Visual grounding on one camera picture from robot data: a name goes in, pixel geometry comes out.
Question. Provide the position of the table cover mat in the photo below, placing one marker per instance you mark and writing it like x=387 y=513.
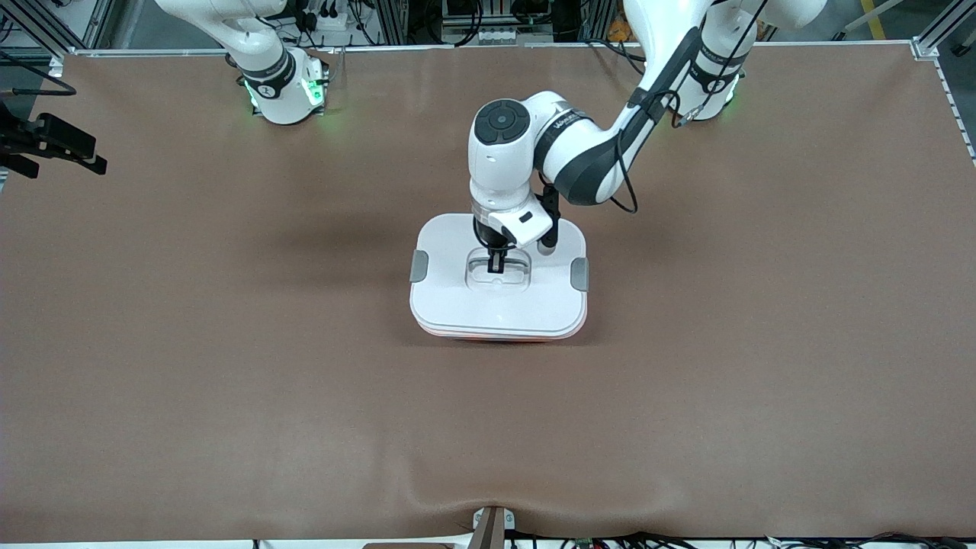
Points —
x=305 y=427

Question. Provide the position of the pink translucent plastic box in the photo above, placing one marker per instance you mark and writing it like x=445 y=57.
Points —
x=496 y=336

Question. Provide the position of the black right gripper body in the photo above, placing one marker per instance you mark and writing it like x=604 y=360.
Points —
x=30 y=141

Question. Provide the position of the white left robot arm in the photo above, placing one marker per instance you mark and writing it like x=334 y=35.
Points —
x=499 y=168

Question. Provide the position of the white box lid grey latches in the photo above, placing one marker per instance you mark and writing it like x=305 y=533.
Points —
x=457 y=305

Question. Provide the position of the silver table edge rail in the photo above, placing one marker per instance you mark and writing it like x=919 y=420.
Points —
x=152 y=52
x=839 y=43

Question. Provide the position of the orange snack pile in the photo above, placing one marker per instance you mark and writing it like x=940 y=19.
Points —
x=619 y=32

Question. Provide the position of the front camera mount post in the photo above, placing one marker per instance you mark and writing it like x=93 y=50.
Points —
x=492 y=530

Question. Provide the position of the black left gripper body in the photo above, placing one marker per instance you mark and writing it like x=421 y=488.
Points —
x=486 y=232

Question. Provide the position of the aluminium frame strut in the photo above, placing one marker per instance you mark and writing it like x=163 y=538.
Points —
x=99 y=19
x=945 y=23

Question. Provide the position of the white power strip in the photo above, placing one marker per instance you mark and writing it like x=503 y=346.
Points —
x=328 y=21

